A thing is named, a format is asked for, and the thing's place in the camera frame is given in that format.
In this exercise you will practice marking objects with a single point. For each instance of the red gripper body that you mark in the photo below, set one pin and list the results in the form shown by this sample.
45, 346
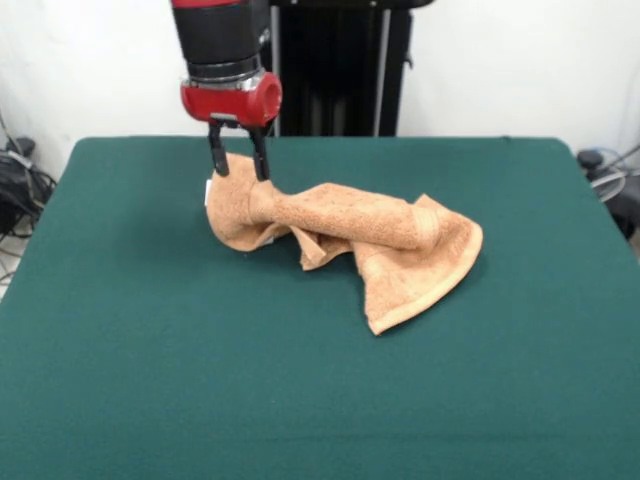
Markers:
225, 105

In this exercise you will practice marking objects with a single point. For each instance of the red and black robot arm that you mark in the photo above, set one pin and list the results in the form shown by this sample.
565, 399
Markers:
220, 35

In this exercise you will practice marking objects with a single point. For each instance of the dark green table cloth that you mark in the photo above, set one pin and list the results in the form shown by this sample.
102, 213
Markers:
150, 350

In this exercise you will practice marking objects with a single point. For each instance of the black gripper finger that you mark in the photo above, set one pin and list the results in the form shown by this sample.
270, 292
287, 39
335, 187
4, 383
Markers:
218, 150
260, 155

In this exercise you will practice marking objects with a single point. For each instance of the tan terry towel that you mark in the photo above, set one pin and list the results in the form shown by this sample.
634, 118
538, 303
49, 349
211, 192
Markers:
350, 215

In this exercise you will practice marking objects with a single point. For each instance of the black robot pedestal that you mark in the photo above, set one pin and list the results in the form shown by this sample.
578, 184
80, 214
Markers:
340, 75

